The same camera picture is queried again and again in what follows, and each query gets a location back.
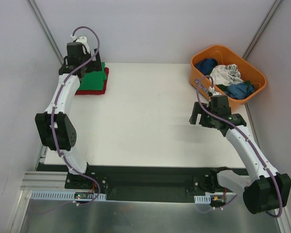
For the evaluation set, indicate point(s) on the folded red t-shirt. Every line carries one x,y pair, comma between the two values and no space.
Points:
96,92

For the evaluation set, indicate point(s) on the right white cable duct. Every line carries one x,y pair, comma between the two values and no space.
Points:
205,199

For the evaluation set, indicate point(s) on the white cable duct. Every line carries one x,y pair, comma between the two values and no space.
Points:
205,199
66,195

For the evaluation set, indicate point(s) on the left white cable duct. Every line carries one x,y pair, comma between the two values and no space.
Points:
66,195

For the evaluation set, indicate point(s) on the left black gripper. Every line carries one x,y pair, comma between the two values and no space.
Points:
94,64

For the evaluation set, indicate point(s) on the aluminium frame rail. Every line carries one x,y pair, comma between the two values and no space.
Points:
38,180

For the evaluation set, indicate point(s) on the orange plastic basket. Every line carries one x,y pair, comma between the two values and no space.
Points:
225,56

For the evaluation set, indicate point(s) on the left aluminium post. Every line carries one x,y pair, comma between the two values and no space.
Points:
45,29

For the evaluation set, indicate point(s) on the aluminium post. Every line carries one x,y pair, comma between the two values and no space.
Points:
45,29
262,27

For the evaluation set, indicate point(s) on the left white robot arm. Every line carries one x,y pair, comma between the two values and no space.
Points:
55,129

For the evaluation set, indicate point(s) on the white printed t-shirt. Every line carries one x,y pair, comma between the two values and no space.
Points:
226,75

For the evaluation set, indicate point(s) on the green t-shirt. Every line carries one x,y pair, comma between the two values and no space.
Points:
94,81

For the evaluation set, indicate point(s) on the right aluminium post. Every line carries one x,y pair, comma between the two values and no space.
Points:
262,27

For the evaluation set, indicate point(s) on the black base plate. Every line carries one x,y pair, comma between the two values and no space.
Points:
139,183

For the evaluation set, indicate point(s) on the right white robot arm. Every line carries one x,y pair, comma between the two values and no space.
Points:
266,189

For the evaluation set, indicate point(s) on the dark blue t-shirt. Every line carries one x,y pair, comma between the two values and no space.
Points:
206,66

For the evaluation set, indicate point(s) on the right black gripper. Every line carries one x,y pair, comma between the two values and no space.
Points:
200,116

